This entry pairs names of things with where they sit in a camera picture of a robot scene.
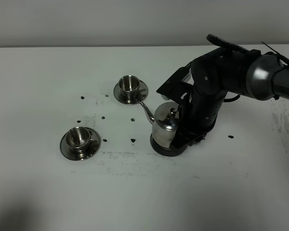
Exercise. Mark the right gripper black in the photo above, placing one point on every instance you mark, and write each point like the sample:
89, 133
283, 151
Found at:
198, 119

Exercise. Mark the stainless steel teapot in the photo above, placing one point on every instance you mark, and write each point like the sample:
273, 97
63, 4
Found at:
165, 122

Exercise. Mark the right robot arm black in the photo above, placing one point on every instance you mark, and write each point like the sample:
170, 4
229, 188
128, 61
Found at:
229, 68

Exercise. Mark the teapot steel saucer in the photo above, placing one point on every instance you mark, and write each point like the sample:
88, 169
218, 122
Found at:
164, 151

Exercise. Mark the far steel saucer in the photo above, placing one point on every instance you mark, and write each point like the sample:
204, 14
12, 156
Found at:
125, 101

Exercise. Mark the far steel teacup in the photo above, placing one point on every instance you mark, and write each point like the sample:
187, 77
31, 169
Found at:
130, 87

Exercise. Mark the steel teacup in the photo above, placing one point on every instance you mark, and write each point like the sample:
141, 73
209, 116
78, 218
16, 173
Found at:
130, 87
80, 138

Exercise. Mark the near steel teacup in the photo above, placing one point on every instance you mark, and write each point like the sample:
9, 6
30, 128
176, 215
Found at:
80, 138

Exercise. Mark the near steel saucer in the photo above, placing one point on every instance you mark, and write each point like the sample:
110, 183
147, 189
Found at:
80, 155

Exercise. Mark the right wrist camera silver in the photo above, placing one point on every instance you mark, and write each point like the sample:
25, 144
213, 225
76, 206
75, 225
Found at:
177, 85

